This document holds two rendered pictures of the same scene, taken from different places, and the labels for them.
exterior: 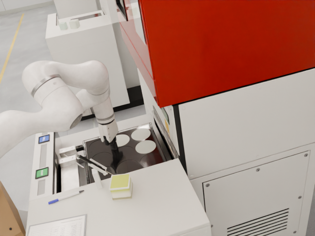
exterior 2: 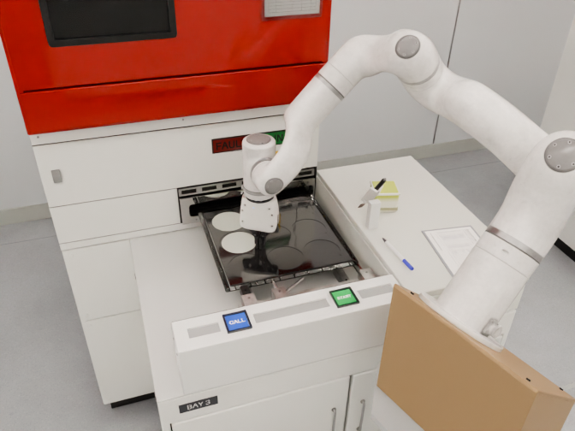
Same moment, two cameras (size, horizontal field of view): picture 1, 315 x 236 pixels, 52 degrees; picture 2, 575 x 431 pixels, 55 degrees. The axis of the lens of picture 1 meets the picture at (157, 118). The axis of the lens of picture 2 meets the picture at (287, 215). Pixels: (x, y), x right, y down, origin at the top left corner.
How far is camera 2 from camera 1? 2.01 m
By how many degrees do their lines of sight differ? 79
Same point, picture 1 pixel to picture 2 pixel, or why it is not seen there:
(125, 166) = (306, 231)
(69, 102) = not seen: hidden behind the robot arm
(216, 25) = not seen: outside the picture
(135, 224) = (426, 195)
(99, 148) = (254, 264)
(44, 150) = (273, 314)
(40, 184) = (370, 296)
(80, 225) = (440, 233)
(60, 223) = (442, 250)
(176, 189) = (371, 171)
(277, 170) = not seen: hidden behind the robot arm
